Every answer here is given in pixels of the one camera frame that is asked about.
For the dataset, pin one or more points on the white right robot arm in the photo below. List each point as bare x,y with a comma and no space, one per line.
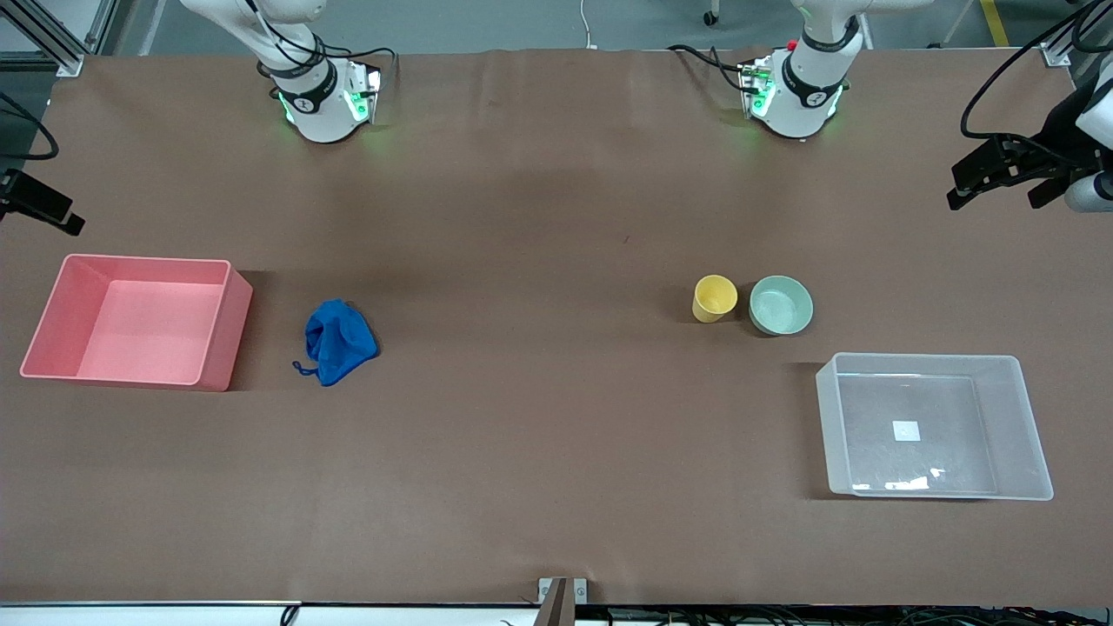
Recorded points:
317,106

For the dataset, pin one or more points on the clear plastic bin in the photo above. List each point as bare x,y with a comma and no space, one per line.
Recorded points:
1019,417

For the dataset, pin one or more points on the yellow plastic cup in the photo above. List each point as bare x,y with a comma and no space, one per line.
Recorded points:
713,301

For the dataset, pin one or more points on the brown paper table cover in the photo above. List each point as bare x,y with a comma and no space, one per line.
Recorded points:
522,217

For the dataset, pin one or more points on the blue microfiber cloth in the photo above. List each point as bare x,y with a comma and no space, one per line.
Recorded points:
339,343

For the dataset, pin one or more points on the grey metal table bracket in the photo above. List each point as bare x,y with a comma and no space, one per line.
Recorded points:
548,592

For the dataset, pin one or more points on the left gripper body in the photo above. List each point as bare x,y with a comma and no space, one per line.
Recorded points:
1057,148

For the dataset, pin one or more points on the aluminium frame profile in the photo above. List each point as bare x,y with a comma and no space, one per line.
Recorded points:
1056,54
54,45

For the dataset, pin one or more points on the pink plastic bin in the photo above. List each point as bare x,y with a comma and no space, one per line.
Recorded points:
148,330

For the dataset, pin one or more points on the mint green bowl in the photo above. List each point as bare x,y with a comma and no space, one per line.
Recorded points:
781,307

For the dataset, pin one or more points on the white square label sticker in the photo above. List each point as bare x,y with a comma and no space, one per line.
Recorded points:
906,431

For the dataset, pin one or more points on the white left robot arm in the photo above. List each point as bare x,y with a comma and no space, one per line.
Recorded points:
804,97

